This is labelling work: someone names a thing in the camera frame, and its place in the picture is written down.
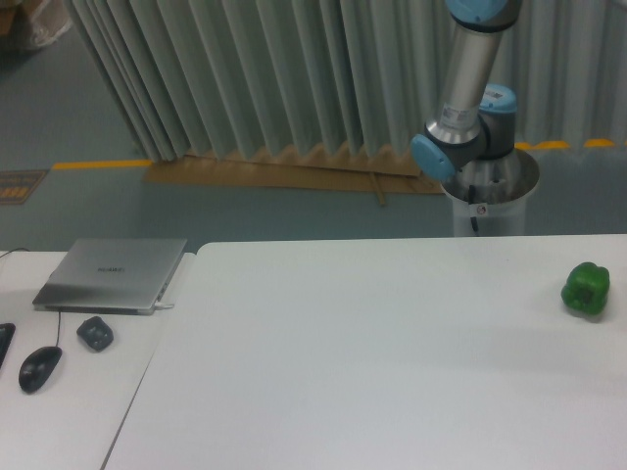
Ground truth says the green bell pepper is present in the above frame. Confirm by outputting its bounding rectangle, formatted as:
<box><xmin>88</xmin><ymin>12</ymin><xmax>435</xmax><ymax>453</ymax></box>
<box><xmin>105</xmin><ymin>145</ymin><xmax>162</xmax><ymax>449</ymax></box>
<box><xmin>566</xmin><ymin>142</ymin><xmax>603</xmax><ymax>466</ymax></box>
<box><xmin>560</xmin><ymin>261</ymin><xmax>610</xmax><ymax>316</ymax></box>

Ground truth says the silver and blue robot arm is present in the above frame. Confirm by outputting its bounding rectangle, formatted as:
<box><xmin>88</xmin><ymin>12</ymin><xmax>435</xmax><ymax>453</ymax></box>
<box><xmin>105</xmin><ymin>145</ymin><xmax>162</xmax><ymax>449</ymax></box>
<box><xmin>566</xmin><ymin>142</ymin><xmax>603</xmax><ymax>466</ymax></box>
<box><xmin>410</xmin><ymin>1</ymin><xmax>522</xmax><ymax>181</ymax></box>

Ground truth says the clear plastic bag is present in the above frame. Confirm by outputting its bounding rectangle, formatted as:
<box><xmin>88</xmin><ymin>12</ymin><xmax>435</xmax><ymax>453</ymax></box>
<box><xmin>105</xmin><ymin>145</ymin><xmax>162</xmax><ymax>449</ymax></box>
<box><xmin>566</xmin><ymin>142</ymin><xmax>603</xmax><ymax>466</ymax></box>
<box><xmin>16</xmin><ymin>0</ymin><xmax>72</xmax><ymax>51</ymax></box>

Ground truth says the black pedestal cable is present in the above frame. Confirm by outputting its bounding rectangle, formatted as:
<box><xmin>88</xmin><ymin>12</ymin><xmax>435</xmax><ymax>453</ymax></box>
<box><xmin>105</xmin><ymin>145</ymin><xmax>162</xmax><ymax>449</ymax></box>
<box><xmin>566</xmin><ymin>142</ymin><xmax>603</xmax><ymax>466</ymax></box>
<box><xmin>467</xmin><ymin>183</ymin><xmax>481</xmax><ymax>238</ymax></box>

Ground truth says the floor warning sticker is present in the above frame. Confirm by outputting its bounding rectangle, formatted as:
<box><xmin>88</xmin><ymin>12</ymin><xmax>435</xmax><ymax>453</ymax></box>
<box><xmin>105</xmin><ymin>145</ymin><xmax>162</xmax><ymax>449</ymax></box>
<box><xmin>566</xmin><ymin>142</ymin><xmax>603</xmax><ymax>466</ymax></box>
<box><xmin>0</xmin><ymin>169</ymin><xmax>49</xmax><ymax>206</ymax></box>

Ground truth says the silver closed laptop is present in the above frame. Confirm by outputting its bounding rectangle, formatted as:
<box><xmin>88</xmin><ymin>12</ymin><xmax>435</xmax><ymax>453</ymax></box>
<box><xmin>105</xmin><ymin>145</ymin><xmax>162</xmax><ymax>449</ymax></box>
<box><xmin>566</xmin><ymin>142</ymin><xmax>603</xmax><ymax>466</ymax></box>
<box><xmin>32</xmin><ymin>238</ymin><xmax>187</xmax><ymax>314</ymax></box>

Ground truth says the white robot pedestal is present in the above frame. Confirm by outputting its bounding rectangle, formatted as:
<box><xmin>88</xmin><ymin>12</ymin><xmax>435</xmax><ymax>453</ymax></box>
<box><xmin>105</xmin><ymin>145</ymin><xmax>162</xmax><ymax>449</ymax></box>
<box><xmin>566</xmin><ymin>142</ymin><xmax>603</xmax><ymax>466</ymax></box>
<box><xmin>442</xmin><ymin>149</ymin><xmax>540</xmax><ymax>237</ymax></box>

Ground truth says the pale green pleated curtain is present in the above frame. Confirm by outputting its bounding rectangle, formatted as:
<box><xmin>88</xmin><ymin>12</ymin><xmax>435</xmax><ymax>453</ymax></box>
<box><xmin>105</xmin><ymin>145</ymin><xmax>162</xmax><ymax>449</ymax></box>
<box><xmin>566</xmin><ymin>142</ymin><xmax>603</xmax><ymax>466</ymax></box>
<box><xmin>67</xmin><ymin>1</ymin><xmax>626</xmax><ymax>162</ymax></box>

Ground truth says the black keyboard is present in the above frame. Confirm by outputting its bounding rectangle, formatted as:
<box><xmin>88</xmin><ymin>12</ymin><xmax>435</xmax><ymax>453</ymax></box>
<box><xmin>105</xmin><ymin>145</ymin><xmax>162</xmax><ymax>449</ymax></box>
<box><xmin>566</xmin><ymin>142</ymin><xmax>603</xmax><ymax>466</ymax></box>
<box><xmin>0</xmin><ymin>323</ymin><xmax>16</xmax><ymax>367</ymax></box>

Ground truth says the cardboard box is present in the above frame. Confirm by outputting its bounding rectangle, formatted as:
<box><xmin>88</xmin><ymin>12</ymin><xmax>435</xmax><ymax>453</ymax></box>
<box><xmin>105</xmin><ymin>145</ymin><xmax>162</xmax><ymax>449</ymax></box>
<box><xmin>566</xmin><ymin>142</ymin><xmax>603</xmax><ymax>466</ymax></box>
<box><xmin>0</xmin><ymin>0</ymin><xmax>22</xmax><ymax>36</ymax></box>

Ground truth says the black computer mouse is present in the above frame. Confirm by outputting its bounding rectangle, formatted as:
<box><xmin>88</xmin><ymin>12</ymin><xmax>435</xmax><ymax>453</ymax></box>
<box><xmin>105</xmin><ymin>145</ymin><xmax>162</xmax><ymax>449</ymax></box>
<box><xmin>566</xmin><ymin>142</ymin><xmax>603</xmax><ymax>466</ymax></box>
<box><xmin>19</xmin><ymin>346</ymin><xmax>63</xmax><ymax>394</ymax></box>

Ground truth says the brown cardboard sheet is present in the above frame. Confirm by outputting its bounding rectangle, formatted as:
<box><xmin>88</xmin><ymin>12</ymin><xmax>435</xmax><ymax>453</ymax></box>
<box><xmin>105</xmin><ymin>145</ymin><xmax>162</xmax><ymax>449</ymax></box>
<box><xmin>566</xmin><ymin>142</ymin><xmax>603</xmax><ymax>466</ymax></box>
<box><xmin>143</xmin><ymin>143</ymin><xmax>443</xmax><ymax>206</ymax></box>

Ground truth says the dark grey earbuds case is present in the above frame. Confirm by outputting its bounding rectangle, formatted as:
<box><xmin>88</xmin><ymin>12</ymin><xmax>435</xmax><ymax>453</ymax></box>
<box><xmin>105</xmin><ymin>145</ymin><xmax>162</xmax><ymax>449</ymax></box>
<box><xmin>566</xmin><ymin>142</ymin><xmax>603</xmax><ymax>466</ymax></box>
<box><xmin>76</xmin><ymin>316</ymin><xmax>115</xmax><ymax>353</ymax></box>

